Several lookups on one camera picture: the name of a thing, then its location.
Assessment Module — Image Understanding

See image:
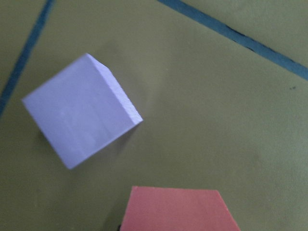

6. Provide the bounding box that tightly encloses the purple foam block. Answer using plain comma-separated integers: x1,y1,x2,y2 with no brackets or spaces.
22,54,142,169

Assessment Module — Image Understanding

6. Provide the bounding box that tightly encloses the red foam block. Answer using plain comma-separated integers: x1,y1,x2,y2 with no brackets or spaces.
119,186,240,231

